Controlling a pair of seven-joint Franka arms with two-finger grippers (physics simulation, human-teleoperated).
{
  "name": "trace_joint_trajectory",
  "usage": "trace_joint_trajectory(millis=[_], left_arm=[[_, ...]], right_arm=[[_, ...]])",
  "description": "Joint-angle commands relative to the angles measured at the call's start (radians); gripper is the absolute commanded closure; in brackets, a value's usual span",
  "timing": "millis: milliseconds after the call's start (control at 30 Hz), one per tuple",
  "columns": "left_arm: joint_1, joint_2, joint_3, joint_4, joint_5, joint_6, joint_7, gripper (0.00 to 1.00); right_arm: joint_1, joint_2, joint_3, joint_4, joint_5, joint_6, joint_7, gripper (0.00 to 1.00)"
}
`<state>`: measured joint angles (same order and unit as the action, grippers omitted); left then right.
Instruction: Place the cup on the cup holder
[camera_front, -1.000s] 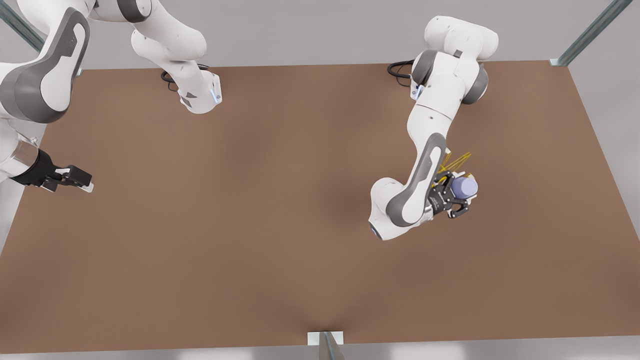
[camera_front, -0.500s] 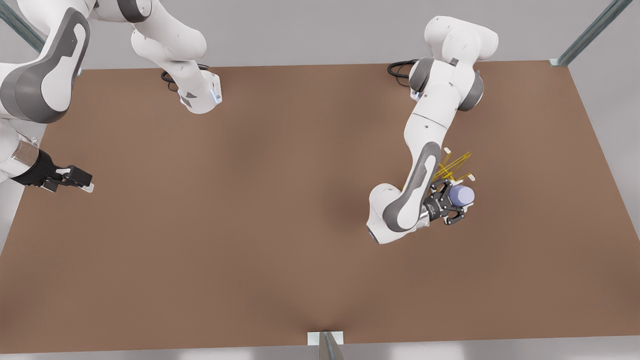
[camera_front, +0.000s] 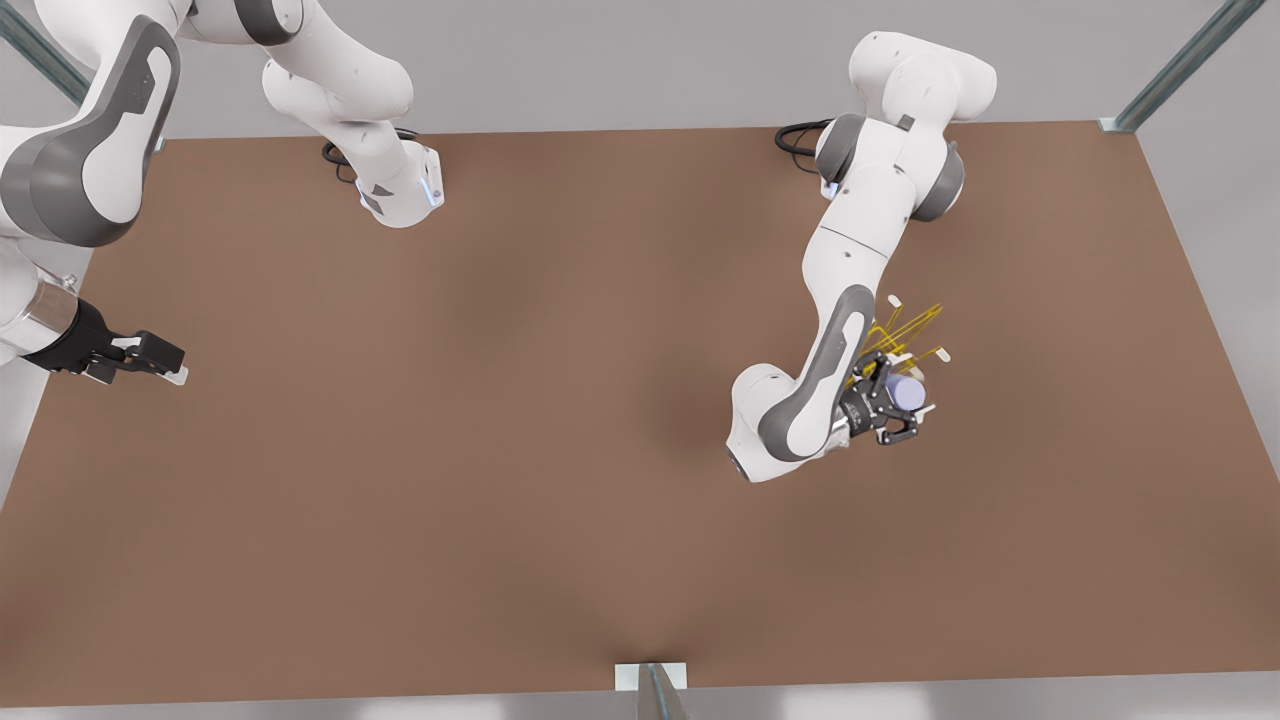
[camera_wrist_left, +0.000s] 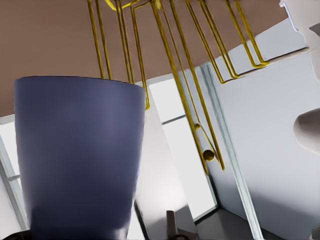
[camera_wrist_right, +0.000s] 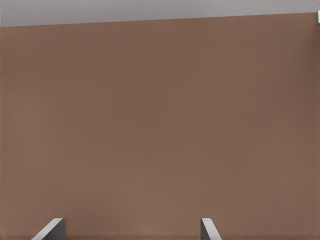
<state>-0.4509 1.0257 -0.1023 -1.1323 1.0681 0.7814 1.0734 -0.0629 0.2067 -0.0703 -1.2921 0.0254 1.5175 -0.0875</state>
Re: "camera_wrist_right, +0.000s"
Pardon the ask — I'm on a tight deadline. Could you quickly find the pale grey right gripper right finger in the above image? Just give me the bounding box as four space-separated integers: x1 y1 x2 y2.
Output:
200 217 222 240

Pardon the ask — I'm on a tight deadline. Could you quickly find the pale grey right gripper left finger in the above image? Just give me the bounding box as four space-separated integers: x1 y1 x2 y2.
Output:
31 217 66 240

